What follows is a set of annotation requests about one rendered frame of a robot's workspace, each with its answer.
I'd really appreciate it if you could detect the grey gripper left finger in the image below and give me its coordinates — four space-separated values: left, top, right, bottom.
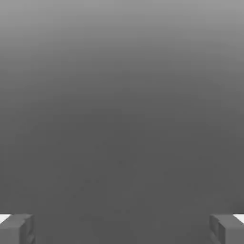
0 213 36 244

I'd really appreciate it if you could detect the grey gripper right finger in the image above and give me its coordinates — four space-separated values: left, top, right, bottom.
209 213 244 244

